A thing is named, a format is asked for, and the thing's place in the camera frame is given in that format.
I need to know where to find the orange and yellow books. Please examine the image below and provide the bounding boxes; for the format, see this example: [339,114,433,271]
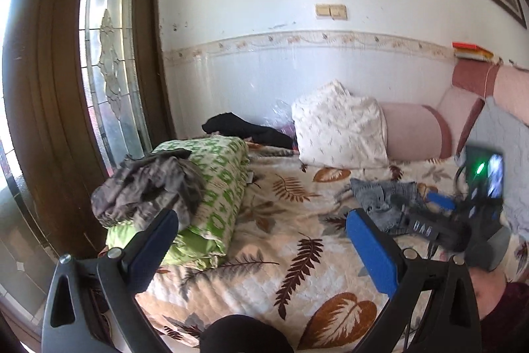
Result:
[452,42,495,61]

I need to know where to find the cream leaf-print blanket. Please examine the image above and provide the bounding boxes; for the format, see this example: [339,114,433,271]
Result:
[134,144,529,349]

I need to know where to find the person's dark-clothed knee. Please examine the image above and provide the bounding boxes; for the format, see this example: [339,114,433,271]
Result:
[199,314,295,353]

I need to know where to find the beige wall switch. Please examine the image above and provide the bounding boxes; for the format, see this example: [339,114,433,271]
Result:
[316,4,348,20]

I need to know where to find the person's right forearm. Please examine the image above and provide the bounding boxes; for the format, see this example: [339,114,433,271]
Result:
[471,268,529,353]

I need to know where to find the brown wooden glass door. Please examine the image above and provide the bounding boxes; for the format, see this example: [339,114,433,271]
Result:
[0,0,176,296]

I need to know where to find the pink sofa backrest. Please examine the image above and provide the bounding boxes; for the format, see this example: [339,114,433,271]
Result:
[437,61,529,159]

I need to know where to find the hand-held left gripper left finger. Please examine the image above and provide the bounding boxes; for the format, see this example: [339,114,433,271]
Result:
[40,208,179,353]

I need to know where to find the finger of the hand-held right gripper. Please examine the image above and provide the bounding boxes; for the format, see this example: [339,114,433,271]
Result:
[397,209,474,253]
[390,191,468,214]

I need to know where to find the grey mottled crumpled cloth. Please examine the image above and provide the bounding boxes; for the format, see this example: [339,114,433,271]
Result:
[91,148,207,230]

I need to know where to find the blue denim pants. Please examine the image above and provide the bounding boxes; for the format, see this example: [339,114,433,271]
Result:
[350,177,439,236]

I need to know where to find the pink bolster cushion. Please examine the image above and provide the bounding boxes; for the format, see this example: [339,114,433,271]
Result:
[380,103,453,161]

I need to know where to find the black cloth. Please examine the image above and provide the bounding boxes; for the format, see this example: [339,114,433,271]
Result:
[202,112,294,149]

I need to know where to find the green patterned folded quilt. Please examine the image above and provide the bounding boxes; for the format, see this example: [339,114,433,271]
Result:
[105,136,251,271]

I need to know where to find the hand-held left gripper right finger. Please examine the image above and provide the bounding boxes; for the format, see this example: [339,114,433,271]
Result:
[346,208,484,353]

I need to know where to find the white sprig-print pillow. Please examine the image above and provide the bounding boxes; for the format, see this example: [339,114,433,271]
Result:
[291,80,389,169]

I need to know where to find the clear plastic bag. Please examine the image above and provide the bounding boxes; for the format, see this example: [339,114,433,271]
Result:
[269,100,299,143]

